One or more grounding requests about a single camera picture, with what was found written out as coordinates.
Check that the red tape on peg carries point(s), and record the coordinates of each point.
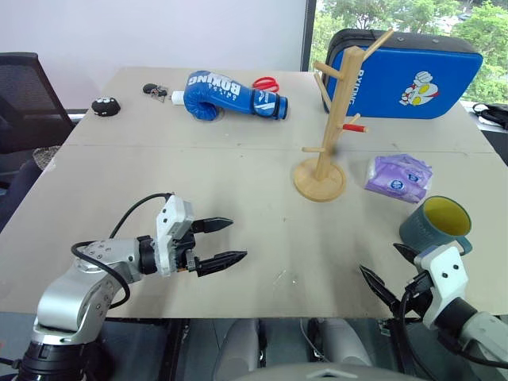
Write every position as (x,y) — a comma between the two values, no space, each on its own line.
(353,127)

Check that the grey mesh chair part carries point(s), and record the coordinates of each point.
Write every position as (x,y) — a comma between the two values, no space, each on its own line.
(45,156)

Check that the small white bottle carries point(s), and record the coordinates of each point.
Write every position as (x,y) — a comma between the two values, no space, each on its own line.
(177,98)

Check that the black round plush with eyes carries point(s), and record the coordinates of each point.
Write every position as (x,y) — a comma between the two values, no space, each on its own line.
(106,108)

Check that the blue kick pad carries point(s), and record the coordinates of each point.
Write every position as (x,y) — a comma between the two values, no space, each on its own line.
(397,71)

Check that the blue boxing glove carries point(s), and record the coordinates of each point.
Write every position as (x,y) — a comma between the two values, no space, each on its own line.
(222,95)

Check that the dark window frame post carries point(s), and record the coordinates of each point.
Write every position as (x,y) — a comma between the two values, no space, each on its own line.
(308,35)

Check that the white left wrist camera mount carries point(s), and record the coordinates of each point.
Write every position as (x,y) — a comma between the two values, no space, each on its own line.
(168,238)

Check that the dark blue chair seat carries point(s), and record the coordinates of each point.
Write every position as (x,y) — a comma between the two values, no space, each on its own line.
(18,186)

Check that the black mesh office chair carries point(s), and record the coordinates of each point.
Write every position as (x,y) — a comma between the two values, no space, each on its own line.
(24,99)

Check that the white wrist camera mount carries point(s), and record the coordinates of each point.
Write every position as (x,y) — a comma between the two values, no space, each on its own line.
(444,274)
(168,238)

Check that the teal mug yellow inside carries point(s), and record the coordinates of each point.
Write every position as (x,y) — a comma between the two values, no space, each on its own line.
(420,232)

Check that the black key bundle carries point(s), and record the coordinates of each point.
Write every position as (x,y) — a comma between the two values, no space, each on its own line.
(151,89)

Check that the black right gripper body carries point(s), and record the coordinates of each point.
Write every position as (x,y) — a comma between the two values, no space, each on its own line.
(416,301)

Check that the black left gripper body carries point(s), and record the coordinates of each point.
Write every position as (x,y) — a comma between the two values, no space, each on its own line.
(185,252)

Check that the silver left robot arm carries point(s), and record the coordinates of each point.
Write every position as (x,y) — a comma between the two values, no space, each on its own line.
(67,293)

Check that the purple tissue pack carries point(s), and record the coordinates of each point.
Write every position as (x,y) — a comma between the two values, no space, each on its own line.
(397,178)

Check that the grey robot torso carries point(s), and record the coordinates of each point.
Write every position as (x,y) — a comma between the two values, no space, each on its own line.
(329,375)

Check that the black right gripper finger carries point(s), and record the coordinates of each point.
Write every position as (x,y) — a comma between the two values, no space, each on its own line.
(379,287)
(406,252)

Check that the black bag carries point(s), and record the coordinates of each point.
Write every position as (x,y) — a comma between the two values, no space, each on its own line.
(494,113)

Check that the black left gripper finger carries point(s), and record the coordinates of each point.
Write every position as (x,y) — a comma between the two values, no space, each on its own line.
(212,224)
(220,262)

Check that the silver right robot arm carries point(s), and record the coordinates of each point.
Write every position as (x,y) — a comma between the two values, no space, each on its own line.
(476,329)

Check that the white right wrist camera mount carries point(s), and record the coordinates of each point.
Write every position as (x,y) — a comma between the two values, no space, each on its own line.
(444,274)

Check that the grey rounded robot leg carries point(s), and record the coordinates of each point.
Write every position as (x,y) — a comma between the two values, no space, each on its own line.
(343,343)
(238,345)

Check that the wooden mug tree stand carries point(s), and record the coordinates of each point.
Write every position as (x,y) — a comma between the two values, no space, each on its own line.
(337,119)

